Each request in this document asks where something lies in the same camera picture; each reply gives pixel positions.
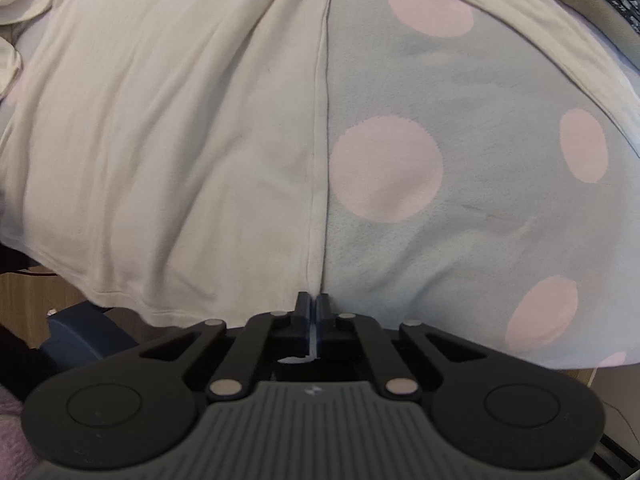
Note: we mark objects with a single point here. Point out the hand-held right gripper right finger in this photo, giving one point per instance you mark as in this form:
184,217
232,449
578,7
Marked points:
324,316

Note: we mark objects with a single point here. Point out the purple fluffy cloth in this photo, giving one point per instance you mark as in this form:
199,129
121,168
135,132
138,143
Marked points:
12,435

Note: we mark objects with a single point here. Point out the polka dot blanket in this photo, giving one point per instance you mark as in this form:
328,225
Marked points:
475,110

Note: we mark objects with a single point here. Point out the blue plastic object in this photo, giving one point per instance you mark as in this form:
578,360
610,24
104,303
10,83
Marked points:
85,335

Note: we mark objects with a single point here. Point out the white garment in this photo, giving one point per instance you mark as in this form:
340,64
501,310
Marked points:
150,110

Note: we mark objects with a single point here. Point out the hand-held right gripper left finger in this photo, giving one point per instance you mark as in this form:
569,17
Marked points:
303,316

